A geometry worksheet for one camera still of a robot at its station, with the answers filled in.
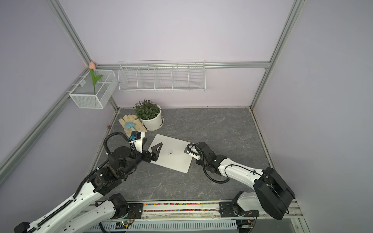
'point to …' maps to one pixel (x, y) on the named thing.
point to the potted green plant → (149, 114)
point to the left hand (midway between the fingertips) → (154, 142)
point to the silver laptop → (171, 153)
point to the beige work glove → (139, 126)
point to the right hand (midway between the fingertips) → (200, 148)
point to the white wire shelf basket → (162, 75)
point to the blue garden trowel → (130, 124)
